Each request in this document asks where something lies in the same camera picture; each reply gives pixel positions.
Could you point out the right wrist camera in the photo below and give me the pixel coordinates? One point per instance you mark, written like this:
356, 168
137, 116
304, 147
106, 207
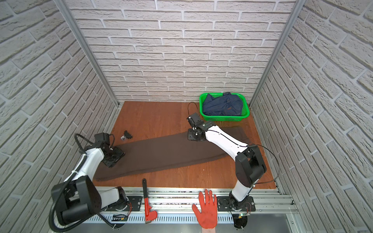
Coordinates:
194, 120

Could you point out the red gloved hand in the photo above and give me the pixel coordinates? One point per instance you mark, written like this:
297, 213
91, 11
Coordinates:
207, 217

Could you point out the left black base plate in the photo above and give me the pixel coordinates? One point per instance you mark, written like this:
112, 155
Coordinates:
134, 202

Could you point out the small black electronics box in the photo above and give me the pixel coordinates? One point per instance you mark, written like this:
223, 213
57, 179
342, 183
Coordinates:
119, 218

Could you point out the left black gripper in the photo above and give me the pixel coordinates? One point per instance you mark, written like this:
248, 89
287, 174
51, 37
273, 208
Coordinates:
115, 155

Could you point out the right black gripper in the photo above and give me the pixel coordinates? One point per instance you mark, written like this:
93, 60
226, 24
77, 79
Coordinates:
191, 136

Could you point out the small black clip object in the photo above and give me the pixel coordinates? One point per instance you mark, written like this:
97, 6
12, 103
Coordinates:
126, 135

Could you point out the red pipe wrench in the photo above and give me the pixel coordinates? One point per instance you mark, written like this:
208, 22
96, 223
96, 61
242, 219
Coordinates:
149, 214

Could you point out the green plastic basket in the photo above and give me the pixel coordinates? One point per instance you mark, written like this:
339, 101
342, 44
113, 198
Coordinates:
245, 111

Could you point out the navy blue trousers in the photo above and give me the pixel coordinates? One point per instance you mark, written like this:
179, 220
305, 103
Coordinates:
225, 105

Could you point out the brown trousers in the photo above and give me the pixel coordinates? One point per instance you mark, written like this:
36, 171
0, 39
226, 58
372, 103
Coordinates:
156, 154

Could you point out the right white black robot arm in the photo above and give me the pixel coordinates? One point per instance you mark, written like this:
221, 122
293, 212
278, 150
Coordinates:
249, 162

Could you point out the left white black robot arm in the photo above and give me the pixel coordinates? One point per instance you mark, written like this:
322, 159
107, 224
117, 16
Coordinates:
77, 199

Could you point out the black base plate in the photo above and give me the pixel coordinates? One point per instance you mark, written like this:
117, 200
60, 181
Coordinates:
229, 204
134, 202

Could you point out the aluminium rail frame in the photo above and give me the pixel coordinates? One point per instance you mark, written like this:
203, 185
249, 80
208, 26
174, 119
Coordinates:
174, 205

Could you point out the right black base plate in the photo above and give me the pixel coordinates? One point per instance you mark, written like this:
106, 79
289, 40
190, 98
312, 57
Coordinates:
229, 204

